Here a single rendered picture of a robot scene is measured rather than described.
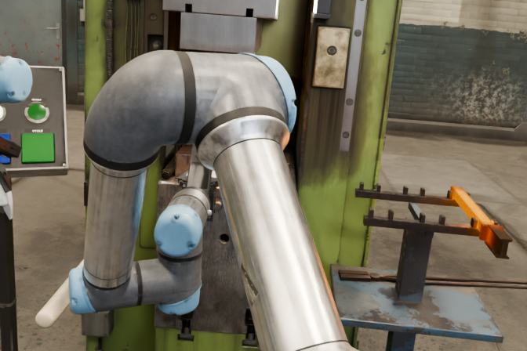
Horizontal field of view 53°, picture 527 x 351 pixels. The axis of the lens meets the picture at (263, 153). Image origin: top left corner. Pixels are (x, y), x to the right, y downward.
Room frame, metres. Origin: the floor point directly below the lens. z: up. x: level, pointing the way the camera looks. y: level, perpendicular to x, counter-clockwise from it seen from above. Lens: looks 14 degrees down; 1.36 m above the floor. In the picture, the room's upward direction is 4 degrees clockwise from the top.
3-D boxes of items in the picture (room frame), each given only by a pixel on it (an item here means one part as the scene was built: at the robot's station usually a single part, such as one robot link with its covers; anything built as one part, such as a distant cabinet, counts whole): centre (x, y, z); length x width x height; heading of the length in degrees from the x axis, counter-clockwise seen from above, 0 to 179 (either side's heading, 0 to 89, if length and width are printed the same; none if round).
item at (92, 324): (1.54, 0.50, 0.36); 0.09 x 0.07 x 0.12; 89
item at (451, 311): (1.27, -0.41, 0.67); 0.40 x 0.30 x 0.02; 87
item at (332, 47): (1.54, -0.17, 1.27); 0.09 x 0.02 x 0.17; 89
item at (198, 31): (1.63, 0.14, 1.32); 0.42 x 0.20 x 0.10; 179
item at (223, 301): (1.64, 0.09, 0.69); 0.56 x 0.38 x 0.45; 179
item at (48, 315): (1.33, 0.49, 0.62); 0.44 x 0.05 x 0.05; 179
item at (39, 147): (1.27, 0.56, 1.01); 0.07 x 0.05 x 0.07; 114
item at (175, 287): (0.83, 0.15, 0.91); 0.11 x 0.08 x 0.11; 115
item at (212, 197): (1.00, 0.13, 1.00); 0.12 x 0.08 x 0.09; 179
